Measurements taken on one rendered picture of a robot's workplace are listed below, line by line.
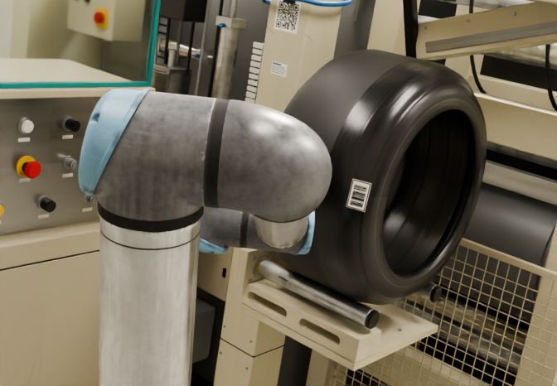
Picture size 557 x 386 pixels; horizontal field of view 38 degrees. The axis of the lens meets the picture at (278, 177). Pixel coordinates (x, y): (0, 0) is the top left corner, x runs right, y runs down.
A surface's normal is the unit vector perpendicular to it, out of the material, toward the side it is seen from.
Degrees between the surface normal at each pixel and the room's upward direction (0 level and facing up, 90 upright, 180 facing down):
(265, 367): 90
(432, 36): 90
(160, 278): 96
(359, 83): 37
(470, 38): 90
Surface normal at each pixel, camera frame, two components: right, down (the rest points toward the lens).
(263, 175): 0.40, 0.33
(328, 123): -0.50, -0.38
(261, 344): 0.74, 0.28
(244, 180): 0.19, 0.47
